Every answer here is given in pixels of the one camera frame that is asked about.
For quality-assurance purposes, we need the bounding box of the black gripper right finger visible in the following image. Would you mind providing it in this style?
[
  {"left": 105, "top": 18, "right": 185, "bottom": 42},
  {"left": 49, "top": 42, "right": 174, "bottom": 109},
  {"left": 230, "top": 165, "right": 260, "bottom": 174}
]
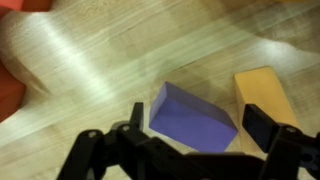
[{"left": 242, "top": 104, "right": 320, "bottom": 180}]

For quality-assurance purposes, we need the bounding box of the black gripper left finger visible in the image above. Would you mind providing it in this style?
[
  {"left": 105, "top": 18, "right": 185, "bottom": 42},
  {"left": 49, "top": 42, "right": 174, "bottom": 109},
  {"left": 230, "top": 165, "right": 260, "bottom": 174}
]
[{"left": 57, "top": 102, "right": 187, "bottom": 180}]

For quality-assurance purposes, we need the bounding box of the purple foam block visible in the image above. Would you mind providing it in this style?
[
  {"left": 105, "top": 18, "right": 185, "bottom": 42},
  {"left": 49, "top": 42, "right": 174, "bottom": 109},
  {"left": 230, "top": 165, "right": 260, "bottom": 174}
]
[{"left": 149, "top": 82, "right": 238, "bottom": 153}]

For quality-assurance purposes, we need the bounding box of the orange rectangular foam block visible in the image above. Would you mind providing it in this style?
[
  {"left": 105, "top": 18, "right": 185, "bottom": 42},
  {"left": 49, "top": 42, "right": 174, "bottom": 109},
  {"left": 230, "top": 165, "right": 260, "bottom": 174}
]
[{"left": 234, "top": 66, "right": 299, "bottom": 154}]

